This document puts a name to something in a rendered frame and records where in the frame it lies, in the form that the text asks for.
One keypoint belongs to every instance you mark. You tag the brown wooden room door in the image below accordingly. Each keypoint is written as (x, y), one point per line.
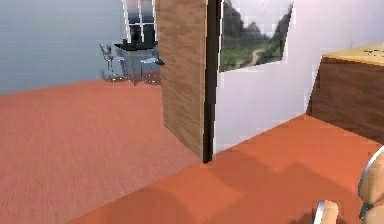
(183, 73)

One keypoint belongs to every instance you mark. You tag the black top dining table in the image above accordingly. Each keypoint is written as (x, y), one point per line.
(135, 46)

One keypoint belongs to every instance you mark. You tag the framed mountain landscape picture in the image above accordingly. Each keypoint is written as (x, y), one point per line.
(253, 36)

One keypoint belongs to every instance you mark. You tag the white framed window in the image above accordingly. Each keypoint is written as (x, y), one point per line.
(140, 20)

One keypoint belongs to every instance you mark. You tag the brown wooden cabinet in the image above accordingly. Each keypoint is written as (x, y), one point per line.
(350, 90)

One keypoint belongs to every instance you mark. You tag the metal frame chair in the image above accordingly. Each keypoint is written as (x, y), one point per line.
(111, 63)

